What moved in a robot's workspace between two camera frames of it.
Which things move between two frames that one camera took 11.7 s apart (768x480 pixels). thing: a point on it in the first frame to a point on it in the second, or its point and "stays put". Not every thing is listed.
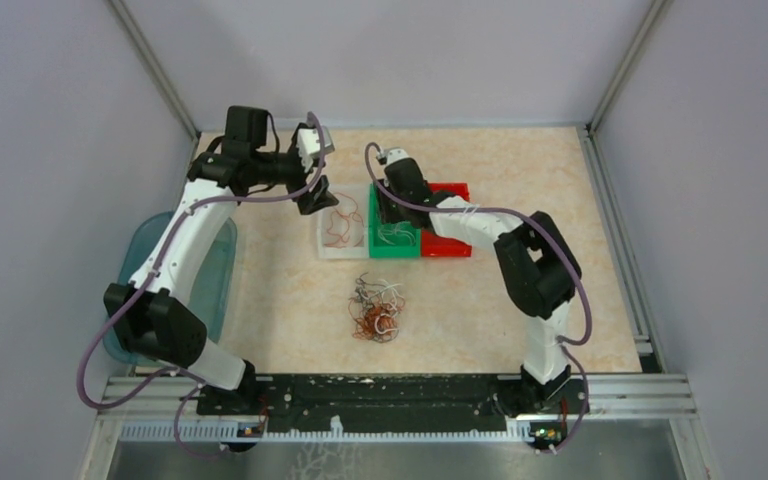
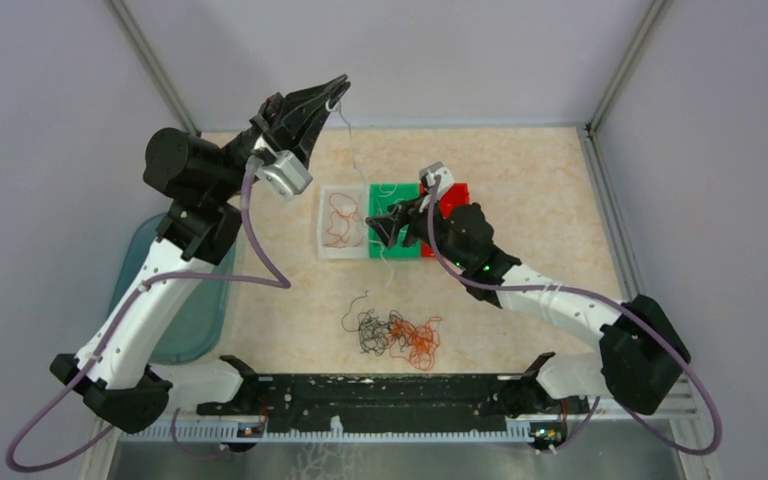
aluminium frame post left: [127, 18] stays put
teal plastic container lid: [211, 288] stays put
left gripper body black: [296, 181] to [271, 129]
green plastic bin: [400, 239] stays put
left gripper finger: [307, 204] to [312, 105]
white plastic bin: [343, 229] stays put
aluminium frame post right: [614, 87] stays put
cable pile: [375, 309] to [380, 332]
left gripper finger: [321, 197] to [305, 148]
